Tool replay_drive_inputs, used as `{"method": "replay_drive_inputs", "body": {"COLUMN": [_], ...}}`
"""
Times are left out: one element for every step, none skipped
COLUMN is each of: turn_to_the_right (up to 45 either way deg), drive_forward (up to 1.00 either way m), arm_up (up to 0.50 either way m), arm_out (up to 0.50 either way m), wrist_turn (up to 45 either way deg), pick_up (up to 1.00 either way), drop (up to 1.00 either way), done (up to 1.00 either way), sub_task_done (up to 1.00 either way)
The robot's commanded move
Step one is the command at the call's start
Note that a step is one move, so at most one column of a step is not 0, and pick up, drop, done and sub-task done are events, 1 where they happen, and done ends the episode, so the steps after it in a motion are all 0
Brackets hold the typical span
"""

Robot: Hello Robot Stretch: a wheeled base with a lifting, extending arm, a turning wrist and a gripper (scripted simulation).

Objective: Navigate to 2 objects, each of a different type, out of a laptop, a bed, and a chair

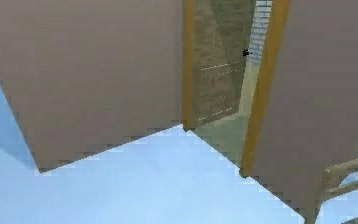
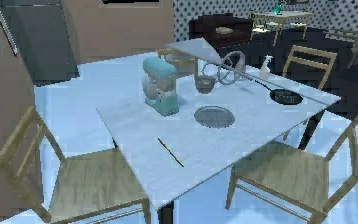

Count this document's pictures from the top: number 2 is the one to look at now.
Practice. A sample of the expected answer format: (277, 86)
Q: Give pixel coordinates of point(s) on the light wooden chair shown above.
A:
(87, 183)
(287, 173)
(308, 60)

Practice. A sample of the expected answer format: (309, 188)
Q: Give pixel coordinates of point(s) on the light blue stand mixer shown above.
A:
(160, 86)

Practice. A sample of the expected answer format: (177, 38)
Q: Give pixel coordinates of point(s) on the white marble dining table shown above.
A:
(200, 140)

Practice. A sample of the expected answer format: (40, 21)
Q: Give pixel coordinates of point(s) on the grey round plate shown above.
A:
(214, 117)

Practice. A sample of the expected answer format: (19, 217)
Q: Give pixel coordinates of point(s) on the thin brown stick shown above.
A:
(170, 152)

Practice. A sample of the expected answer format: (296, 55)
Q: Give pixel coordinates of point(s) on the dark brown sofa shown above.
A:
(220, 31)

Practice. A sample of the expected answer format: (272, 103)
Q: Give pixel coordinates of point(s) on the tan cushion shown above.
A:
(224, 30)

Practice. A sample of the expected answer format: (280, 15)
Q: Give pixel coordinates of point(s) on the white spray bottle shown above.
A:
(265, 68)

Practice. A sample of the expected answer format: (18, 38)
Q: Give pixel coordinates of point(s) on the black frying pan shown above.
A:
(286, 96)

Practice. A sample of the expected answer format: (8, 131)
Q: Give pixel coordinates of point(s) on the pale wooden side table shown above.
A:
(282, 20)

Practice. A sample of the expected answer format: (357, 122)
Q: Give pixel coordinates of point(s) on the teal vase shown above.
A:
(276, 8)

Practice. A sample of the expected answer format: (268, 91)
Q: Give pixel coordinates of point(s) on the dark grey fridge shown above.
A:
(40, 40)

